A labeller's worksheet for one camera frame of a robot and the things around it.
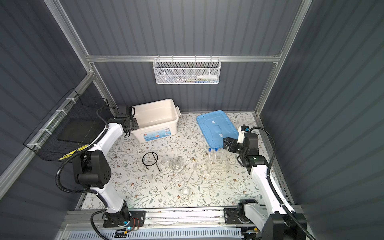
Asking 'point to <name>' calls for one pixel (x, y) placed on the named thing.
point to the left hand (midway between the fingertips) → (130, 125)
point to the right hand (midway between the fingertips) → (233, 141)
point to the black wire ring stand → (156, 158)
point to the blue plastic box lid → (216, 127)
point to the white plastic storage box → (157, 120)
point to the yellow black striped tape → (71, 153)
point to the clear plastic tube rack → (217, 161)
